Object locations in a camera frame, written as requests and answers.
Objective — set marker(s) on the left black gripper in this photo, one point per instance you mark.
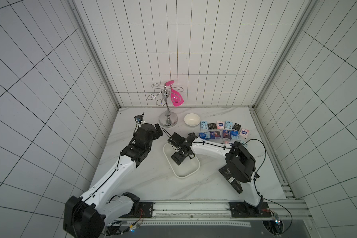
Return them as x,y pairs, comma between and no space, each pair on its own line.
155,135

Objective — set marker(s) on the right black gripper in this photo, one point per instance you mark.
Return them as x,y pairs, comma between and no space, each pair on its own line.
181,151

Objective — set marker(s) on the white storage box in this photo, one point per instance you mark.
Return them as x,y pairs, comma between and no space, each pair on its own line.
186,169

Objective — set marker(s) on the blue white tissue pack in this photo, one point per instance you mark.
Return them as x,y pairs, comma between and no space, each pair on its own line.
204,135

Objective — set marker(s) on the light blue tissue pack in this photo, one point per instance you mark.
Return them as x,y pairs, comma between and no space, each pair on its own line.
204,126

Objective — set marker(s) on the blue red tissue pack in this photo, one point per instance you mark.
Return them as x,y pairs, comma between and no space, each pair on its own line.
215,135

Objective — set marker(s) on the small black tissue pack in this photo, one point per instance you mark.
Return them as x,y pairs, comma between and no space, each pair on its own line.
212,126

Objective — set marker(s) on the pink Tempo side pack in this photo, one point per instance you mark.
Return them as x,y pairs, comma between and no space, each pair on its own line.
220,125

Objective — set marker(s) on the blue orange tissue pack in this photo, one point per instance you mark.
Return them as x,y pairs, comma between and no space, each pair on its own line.
226,135

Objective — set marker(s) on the black Face tissue pack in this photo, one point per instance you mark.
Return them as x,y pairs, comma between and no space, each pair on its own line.
236,127

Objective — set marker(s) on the pink white tissue pack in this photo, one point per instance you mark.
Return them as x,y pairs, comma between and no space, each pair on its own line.
244,133

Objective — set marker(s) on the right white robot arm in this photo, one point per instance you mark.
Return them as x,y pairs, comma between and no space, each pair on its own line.
240,169

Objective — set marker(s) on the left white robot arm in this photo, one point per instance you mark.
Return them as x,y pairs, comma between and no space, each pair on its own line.
86,216

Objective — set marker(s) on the white ceramic bowl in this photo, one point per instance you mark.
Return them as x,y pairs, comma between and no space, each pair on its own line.
192,119

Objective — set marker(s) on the chrome hook stand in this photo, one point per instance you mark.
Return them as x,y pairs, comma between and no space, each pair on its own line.
162,96

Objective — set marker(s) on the black packaged item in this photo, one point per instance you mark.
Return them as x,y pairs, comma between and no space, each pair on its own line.
226,173

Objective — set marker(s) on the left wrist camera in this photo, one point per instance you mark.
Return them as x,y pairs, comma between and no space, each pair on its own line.
138,118

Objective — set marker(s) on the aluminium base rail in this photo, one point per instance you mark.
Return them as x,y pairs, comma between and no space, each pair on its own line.
199,213

